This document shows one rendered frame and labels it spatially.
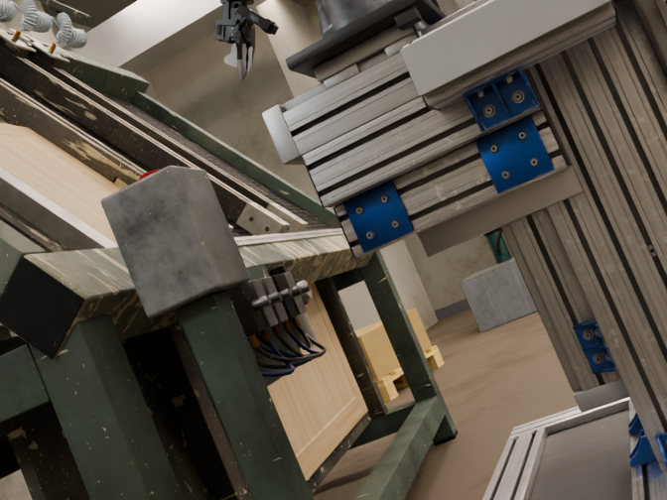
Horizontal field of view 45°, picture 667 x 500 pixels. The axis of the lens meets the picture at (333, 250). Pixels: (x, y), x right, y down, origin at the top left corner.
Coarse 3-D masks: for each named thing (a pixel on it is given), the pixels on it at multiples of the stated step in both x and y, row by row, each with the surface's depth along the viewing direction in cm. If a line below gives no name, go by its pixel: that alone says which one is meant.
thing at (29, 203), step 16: (0, 176) 145; (0, 192) 145; (16, 192) 144; (32, 192) 146; (16, 208) 144; (32, 208) 143; (48, 208) 143; (48, 224) 143; (64, 224) 142; (80, 224) 144; (64, 240) 142; (80, 240) 141; (96, 240) 141
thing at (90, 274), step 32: (32, 256) 116; (64, 256) 123; (96, 256) 130; (256, 256) 188; (288, 256) 206; (320, 256) 233; (352, 256) 281; (32, 288) 115; (64, 288) 114; (96, 288) 118; (128, 288) 125; (0, 320) 117; (32, 320) 115; (64, 320) 114; (128, 320) 131; (160, 320) 144
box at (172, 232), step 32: (128, 192) 111; (160, 192) 110; (192, 192) 112; (128, 224) 111; (160, 224) 110; (192, 224) 109; (224, 224) 118; (128, 256) 111; (160, 256) 110; (192, 256) 109; (224, 256) 114; (160, 288) 110; (192, 288) 109; (224, 288) 113
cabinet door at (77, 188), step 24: (0, 144) 173; (24, 144) 183; (48, 144) 193; (24, 168) 166; (48, 168) 176; (72, 168) 187; (48, 192) 159; (72, 192) 168; (96, 192) 178; (96, 216) 162
